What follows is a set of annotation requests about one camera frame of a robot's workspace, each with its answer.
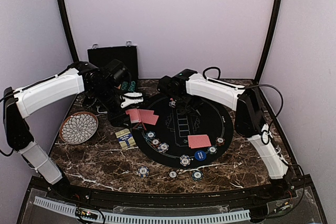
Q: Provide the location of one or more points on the white blue chip top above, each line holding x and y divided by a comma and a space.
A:
172, 103

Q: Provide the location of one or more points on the black poker chip case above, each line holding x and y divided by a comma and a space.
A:
100, 57

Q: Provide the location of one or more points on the round black poker mat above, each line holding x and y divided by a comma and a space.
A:
174, 128

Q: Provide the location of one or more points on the red triangular all-in button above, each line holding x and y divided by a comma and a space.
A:
139, 126

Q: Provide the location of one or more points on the blue small blind button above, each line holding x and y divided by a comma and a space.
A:
200, 155

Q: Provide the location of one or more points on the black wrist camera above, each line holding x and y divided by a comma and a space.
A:
116, 72
166, 85

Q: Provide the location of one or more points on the orange chip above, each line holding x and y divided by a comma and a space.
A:
155, 142

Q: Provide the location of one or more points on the gold blue card box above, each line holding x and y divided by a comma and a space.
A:
125, 138

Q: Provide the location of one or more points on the red playing card deck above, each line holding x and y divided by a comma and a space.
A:
134, 115

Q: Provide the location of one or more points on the teal blue chip stack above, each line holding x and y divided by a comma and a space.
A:
197, 175

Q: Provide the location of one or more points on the brown white chip stack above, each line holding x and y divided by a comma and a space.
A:
172, 175

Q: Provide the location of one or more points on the black left frame post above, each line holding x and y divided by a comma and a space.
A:
67, 30

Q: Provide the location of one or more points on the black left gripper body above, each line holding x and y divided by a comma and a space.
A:
107, 94

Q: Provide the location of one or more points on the teal chip row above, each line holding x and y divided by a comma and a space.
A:
125, 86
132, 86

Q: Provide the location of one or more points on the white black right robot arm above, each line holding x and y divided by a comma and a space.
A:
250, 121

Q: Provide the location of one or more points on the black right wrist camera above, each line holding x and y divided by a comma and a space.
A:
166, 85

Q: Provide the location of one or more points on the blue white chip stack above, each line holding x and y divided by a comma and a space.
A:
143, 172

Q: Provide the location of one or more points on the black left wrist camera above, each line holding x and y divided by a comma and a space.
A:
116, 72

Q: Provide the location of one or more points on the red chip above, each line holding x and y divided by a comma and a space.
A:
220, 141

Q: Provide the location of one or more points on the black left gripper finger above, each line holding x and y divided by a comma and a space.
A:
131, 98
119, 120

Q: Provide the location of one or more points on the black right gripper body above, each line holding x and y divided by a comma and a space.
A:
189, 103

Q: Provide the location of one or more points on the floral ceramic plate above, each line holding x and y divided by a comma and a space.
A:
78, 128

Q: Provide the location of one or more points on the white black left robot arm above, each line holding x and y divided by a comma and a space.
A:
80, 77

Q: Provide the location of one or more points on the teal chip row right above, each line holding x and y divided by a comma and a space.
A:
132, 86

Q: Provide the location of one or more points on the white cable duct strip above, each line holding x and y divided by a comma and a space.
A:
142, 215

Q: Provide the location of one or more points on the teal chip row left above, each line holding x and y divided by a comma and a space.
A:
125, 86

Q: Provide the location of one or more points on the white blue chip bottom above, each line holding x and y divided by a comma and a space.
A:
185, 160

